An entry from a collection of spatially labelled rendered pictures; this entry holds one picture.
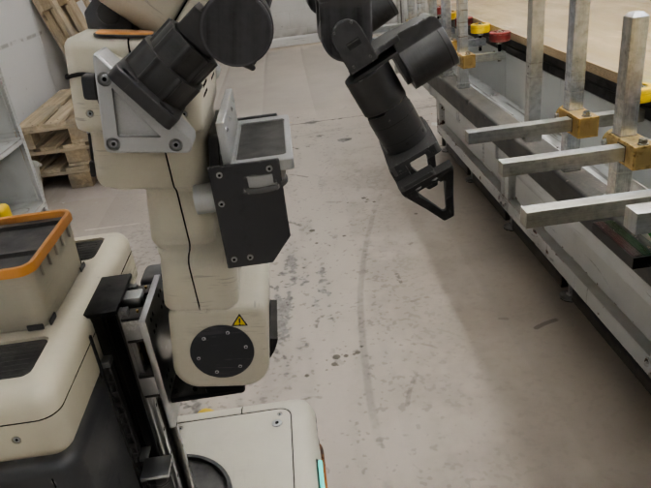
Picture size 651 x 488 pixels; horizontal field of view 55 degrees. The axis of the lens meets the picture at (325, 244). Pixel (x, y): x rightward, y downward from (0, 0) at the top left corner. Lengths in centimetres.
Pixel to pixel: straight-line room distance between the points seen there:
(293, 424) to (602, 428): 89
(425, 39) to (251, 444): 105
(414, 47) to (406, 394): 143
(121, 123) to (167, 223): 27
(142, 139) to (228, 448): 93
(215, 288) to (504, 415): 119
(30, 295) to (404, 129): 62
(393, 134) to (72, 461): 66
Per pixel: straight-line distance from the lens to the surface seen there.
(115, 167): 96
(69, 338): 104
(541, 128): 162
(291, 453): 148
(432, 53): 75
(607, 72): 192
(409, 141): 77
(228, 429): 158
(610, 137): 148
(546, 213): 111
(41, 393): 95
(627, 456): 190
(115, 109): 76
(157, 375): 113
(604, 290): 222
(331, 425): 194
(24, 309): 107
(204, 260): 97
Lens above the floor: 132
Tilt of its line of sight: 26 degrees down
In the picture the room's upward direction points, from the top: 7 degrees counter-clockwise
